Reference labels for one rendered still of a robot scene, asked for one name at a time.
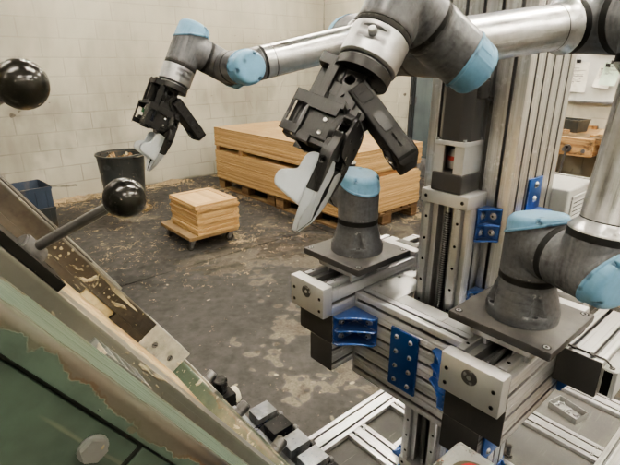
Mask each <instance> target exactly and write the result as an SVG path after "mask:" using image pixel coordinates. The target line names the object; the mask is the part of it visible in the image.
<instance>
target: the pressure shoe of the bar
mask: <svg viewBox="0 0 620 465"><path fill-rule="evenodd" d="M80 294H81V295H82V296H83V297H84V298H85V299H87V300H88V301H89V302H90V303H91V304H93V305H94V306H95V307H96V308H98V309H99V310H100V311H101V312H102V313H103V314H105V315H106V316H107V317H109V316H110V315H111V314H112V313H113V310H112V309H111V308H110V307H109V306H107V305H106V304H105V303H104V302H103V301H101V300H100V299H99V298H98V297H97V296H96V295H94V294H93V293H92V292H91V291H90V290H89V289H87V288H86V289H85V290H83V291H82V292H81V293H80Z"/></svg>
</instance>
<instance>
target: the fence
mask: <svg viewBox="0 0 620 465"><path fill-rule="evenodd" d="M0 275H1V276H2V277H3V278H5V279H6V280H8V281H9V282H10V283H12V284H13V285H14V286H16V287H17V288H18V289H20V290H21V291H22V292H24V293H25V294H26V295H28V296H29V298H31V299H32V300H33V301H35V302H36V303H37V304H39V305H40V306H41V307H43V308H44V309H45V310H47V311H48V312H49V313H51V314H52V315H53V316H55V317H56V318H58V319H59V320H60V321H61V322H63V323H64V324H65V325H67V326H68V327H69V328H71V329H72V330H74V331H75V332H76V333H77V334H78V335H79V336H80V337H82V338H83V339H84V340H86V341H87V342H90V341H91V340H92V339H93V338H94V337H95V338H96V339H98V340H99V341H101V342H102V343H103V344H104V345H106V346H107V347H108V348H110V349H111V350H112V351H113V352H115V353H116V354H118V355H119V356H120V357H121V358H123V359H124V360H125V361H126V362H128V363H129V364H131V365H132V366H133V367H134V368H136V369H137V370H138V372H139V373H140V374H141V376H142V377H143V378H144V379H145V381H146V382H147V383H148V384H149V385H150V386H151V387H152V389H151V390H152V391H153V392H155V393H156V394H157V395H158V396H160V397H161V398H162V399H164V400H165V401H167V402H168V403H169V404H171V405H172V406H173V407H175V409H176V410H178V411H179V412H180V413H182V414H183V415H184V416H186V417H187V418H188V419H190V420H191V421H192V422H194V423H195V424H196V425H198V426H199V427H200V428H202V429H203V430H204V431H206V432H207V433H208V434H210V435H211V436H213V437H214V438H215V439H216V440H218V441H219V442H220V443H222V444H223V445H224V446H226V447H227V448H228V449H230V451H232V452H233V453H234V454H235V455H237V456H238V457H239V458H241V459H242V460H244V461H245V462H246V463H248V464H249V465H275V464H274V463H273V462H272V461H271V460H269V459H268V458H267V457H265V456H264V455H263V454H262V453H261V452H259V451H258V450H257V449H256V448H255V447H253V446H252V445H251V444H249V443H248V442H247V441H246V440H245V439H243V438H242V437H241V436H240V435H238V434H237V433H236V432H235V431H234V430H233V429H232V428H231V427H229V426H228V425H227V424H226V423H224V422H223V421H222V420H221V419H220V418H218V417H217V416H216V415H215V414H213V413H212V412H211V411H210V410H208V409H207V408H206V407H205V406H203V405H202V404H201V403H200V402H199V401H197V400H196V399H195V398H194V397H192V396H191V395H190V394H189V393H187V392H186V391H185V390H184V389H183V388H181V387H180V386H179V385H177V384H176V383H175V382H174V381H173V380H171V379H170V378H169V377H168V376H167V375H166V374H164V373H163V372H162V371H161V370H160V369H159V368H158V367H156V366H155V365H154V364H152V363H151V362H150V361H149V360H148V359H146V358H145V357H144V356H143V355H141V354H140V353H139V352H138V351H136V350H135V349H134V348H133V347H131V346H130V345H129V344H128V343H127V342H125V341H124V340H123V339H122V338H120V337H119V336H118V335H117V334H115V333H114V332H113V331H112V330H111V329H109V328H108V327H107V326H105V325H104V324H103V323H102V322H101V321H100V320H99V319H98V318H97V317H96V316H94V315H93V314H92V313H90V312H89V311H88V310H87V309H86V308H84V307H83V306H82V305H81V304H79V303H78V302H77V301H76V300H74V299H73V298H72V297H71V296H69V295H68V294H67V293H66V292H64V291H63V290H61V291H59V292H57V291H56V290H55V289H53V288H52V287H51V286H50V285H49V284H47V283H46V282H45V281H44V280H42V279H41V278H40V277H38V276H37V275H36V274H35V273H33V272H32V271H31V270H30V269H29V268H27V267H26V266H25V265H23V264H22V263H21V262H20V261H18V260H17V259H16V258H15V257H13V256H12V255H11V254H10V253H8V252H7V251H6V250H5V249H4V248H3V247H2V246H1V245H0Z"/></svg>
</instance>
